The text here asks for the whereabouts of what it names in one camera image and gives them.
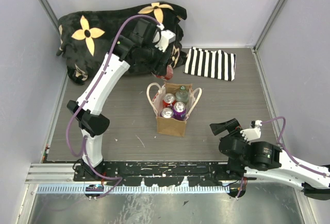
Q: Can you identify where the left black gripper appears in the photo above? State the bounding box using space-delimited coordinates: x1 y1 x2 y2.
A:
140 40 173 76

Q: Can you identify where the red cola can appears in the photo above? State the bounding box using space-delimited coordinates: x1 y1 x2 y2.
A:
156 65 173 80
162 93 176 109

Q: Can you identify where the clear glass green-cap bottle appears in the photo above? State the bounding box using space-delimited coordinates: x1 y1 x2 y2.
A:
175 85 189 105

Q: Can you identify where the purple soda can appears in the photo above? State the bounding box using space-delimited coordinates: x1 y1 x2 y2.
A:
160 108 174 118
172 101 186 121

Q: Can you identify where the jute canvas tote bag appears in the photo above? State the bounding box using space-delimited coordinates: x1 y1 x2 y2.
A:
146 82 202 137

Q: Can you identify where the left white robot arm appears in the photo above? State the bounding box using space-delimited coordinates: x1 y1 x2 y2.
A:
67 15 176 182

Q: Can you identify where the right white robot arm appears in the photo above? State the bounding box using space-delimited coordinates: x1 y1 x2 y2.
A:
210 118 329 200

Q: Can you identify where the black floral plush blanket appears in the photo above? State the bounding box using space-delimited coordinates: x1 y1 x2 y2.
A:
56 1 187 85

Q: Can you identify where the black white striped cloth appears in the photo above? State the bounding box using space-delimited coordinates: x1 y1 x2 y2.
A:
183 47 237 81

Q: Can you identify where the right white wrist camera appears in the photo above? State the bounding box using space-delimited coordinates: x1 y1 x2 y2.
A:
240 120 262 142

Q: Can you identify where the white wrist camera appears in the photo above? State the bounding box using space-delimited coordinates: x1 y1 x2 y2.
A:
240 120 262 142
153 24 176 53

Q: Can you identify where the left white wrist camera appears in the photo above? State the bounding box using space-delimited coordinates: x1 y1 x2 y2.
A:
153 24 176 53

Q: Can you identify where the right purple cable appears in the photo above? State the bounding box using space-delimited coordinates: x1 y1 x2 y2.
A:
260 116 330 177

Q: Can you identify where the purple cable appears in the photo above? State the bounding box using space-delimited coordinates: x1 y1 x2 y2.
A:
66 14 164 199
260 116 330 177

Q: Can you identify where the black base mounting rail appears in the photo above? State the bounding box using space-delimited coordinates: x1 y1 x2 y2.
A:
72 159 241 187

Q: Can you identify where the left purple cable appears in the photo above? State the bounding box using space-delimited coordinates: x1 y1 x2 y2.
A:
66 14 164 199

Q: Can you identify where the left aluminium frame post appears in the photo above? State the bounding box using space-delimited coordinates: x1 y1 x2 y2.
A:
39 0 59 32

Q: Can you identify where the aluminium frame post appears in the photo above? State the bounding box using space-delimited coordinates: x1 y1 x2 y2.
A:
39 0 59 32
253 0 287 51

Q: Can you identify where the right aluminium frame post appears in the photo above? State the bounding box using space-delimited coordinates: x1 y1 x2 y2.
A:
253 0 287 51

